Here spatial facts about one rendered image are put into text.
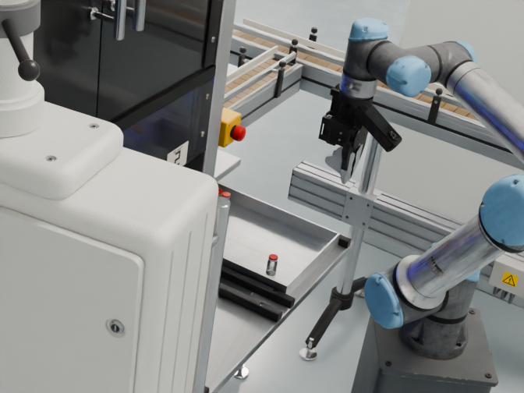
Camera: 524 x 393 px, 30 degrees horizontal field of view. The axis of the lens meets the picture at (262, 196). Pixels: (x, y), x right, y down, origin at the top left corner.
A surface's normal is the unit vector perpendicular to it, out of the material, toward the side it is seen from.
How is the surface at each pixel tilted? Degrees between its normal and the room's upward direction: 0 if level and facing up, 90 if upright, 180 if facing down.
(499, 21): 90
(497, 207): 84
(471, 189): 90
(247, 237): 0
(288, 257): 0
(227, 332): 0
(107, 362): 90
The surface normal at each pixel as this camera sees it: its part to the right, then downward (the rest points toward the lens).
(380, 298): -0.87, 0.26
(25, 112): 0.71, 0.45
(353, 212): -0.48, 0.40
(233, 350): 0.14, -0.84
